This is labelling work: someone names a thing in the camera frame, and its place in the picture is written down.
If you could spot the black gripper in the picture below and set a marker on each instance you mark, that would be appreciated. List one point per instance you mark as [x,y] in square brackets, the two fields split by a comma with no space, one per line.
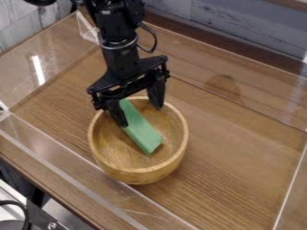
[130,74]

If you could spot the brown wooden bowl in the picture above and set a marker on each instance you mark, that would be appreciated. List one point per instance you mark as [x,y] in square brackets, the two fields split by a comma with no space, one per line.
[142,153]

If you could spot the clear acrylic tray enclosure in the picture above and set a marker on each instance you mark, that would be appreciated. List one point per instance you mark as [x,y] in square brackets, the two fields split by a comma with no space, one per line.
[241,125]

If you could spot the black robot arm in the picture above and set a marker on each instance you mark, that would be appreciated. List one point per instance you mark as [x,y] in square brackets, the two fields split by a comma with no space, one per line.
[118,18]

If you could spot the green rectangular block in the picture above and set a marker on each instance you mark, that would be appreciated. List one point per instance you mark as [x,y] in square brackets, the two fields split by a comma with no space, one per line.
[139,129]

